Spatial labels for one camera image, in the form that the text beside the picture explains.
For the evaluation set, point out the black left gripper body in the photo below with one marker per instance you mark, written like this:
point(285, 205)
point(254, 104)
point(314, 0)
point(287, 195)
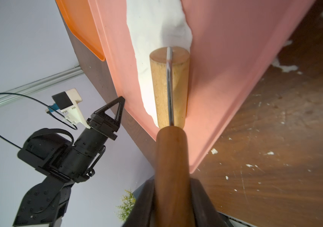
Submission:
point(75, 161)

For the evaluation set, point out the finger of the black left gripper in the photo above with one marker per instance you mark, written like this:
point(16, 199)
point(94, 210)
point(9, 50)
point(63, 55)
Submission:
point(101, 113)
point(107, 128)

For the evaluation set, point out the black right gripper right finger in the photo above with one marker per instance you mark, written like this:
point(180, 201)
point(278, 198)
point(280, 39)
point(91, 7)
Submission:
point(204, 211)

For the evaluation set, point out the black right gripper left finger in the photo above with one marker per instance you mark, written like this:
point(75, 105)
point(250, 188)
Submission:
point(142, 214)

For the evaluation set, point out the wooden rolling pin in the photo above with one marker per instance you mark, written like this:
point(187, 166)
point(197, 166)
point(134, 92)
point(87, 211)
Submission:
point(170, 75)

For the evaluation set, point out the white dough lump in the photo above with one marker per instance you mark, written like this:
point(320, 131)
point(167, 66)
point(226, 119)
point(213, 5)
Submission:
point(153, 25)

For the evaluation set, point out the pink silicone mat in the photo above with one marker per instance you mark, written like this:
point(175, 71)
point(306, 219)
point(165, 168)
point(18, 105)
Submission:
point(233, 44)

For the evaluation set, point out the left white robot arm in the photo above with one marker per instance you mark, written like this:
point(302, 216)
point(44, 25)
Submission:
point(47, 202)

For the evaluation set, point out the small green potted plant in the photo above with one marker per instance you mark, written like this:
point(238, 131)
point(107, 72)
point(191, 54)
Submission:
point(128, 201)

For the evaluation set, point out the orange plastic tray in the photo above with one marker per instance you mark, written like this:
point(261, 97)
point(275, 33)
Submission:
point(78, 17)

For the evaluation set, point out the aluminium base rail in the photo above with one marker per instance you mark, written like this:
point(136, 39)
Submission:
point(233, 222)

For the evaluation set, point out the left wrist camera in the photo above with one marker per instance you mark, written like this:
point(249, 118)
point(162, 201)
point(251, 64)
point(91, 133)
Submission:
point(67, 103)

